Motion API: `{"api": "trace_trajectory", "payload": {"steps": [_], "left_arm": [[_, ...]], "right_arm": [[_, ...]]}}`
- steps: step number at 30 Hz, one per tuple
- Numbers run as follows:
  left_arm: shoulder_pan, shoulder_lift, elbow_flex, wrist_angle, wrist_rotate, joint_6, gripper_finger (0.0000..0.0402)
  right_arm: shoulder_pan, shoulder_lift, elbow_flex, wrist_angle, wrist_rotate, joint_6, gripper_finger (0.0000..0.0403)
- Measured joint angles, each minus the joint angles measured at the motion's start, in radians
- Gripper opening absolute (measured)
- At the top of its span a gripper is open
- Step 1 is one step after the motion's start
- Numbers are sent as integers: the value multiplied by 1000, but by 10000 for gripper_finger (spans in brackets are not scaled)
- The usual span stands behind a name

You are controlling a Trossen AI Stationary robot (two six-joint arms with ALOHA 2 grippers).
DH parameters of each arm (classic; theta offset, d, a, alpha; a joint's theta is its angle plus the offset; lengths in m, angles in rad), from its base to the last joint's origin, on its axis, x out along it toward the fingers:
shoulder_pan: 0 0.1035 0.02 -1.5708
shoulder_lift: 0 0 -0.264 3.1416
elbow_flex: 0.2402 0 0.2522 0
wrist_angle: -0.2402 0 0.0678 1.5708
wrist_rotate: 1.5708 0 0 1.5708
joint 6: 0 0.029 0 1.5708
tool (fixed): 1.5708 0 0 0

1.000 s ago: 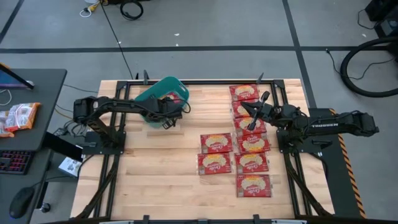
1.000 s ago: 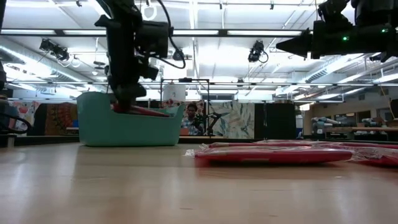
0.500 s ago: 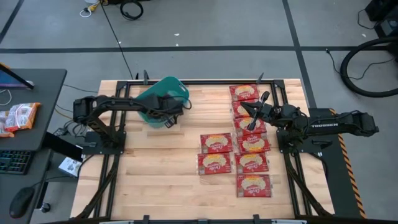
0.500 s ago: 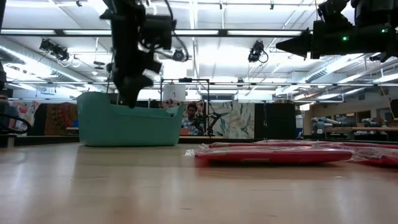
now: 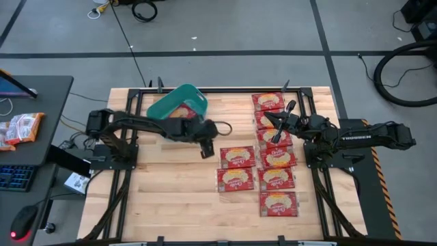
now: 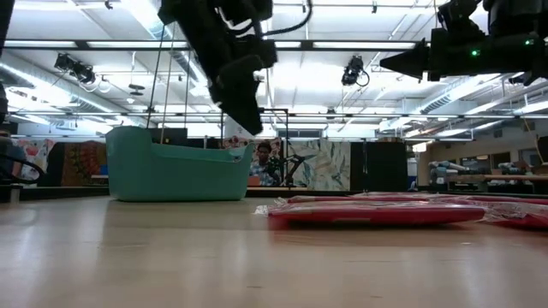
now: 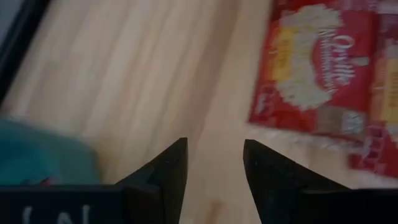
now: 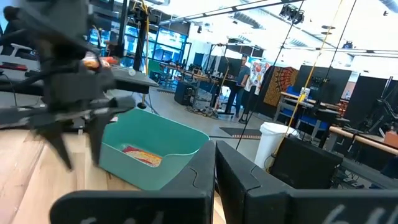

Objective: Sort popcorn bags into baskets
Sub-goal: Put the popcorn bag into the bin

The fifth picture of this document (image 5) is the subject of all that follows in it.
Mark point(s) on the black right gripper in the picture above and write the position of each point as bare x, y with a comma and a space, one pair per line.
295, 124

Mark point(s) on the red popcorn bag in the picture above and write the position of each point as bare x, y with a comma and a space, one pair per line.
182, 112
278, 157
268, 136
261, 121
279, 204
237, 157
276, 178
268, 101
235, 180

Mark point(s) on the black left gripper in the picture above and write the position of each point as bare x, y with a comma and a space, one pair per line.
206, 131

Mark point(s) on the black computer mouse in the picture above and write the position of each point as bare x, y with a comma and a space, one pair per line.
24, 220

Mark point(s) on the black desk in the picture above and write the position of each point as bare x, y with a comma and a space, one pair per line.
51, 102

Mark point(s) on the teal plastic basket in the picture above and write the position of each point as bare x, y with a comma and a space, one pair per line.
170, 99

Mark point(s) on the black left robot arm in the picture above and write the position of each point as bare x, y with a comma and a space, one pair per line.
143, 123

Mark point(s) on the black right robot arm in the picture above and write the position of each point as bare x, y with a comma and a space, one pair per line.
392, 133

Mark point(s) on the black equipment case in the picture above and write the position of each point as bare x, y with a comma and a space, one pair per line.
426, 29

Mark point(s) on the orange snack bag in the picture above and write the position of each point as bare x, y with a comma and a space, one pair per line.
24, 128
4, 143

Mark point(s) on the black flat panel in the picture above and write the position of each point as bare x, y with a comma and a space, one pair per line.
68, 160

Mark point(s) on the black power strip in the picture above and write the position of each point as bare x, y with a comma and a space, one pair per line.
66, 145

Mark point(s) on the small white box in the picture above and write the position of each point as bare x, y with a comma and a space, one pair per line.
76, 182

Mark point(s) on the black hazard-striped floor mat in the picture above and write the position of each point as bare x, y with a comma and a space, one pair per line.
372, 191

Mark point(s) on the black keyboard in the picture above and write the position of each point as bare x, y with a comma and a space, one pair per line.
17, 177

